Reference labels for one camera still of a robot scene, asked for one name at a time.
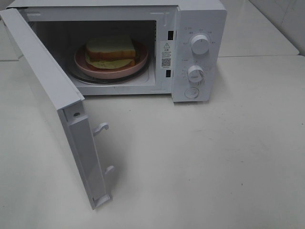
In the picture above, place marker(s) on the round door release button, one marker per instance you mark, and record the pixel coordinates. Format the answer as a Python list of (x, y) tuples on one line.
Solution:
[(191, 93)]

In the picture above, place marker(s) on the pink round plate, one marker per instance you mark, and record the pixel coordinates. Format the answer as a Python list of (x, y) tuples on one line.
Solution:
[(109, 74)]

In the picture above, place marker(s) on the white microwave door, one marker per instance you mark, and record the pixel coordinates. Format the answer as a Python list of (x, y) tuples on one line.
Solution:
[(61, 105)]

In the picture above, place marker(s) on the white bread sandwich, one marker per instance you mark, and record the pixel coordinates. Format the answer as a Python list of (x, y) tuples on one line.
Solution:
[(110, 52)]

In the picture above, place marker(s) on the lower white microwave knob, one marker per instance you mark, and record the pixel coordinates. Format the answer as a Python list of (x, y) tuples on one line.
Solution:
[(195, 74)]

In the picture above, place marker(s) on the white microwave knob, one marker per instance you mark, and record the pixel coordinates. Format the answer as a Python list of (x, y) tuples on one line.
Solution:
[(195, 74), (200, 43)]

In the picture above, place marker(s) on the white microwave oven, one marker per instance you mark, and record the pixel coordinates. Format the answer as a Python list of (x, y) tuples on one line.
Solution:
[(165, 27)]

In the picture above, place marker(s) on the upper white microwave knob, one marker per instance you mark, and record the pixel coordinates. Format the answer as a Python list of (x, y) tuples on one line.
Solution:
[(200, 43)]

